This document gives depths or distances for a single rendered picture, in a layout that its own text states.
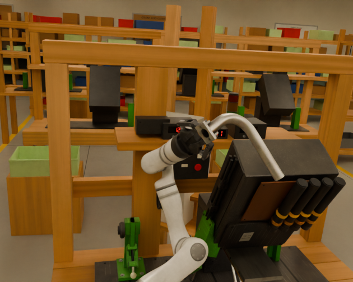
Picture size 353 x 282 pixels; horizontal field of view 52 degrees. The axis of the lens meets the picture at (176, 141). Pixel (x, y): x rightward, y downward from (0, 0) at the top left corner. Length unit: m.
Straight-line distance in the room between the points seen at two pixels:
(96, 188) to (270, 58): 1.06
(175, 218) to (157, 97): 0.65
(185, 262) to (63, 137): 0.82
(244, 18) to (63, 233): 10.72
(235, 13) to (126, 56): 10.40
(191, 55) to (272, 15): 10.76
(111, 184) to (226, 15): 10.30
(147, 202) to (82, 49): 0.78
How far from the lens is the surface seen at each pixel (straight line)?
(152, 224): 1.87
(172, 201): 1.17
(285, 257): 2.07
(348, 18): 13.65
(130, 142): 1.55
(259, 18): 12.19
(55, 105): 1.63
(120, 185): 1.85
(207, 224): 1.53
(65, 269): 1.91
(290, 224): 1.46
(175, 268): 1.14
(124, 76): 8.34
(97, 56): 1.60
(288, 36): 9.22
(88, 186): 1.85
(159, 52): 1.62
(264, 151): 1.03
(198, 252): 1.17
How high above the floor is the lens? 2.01
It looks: 17 degrees down
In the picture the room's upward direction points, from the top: 4 degrees clockwise
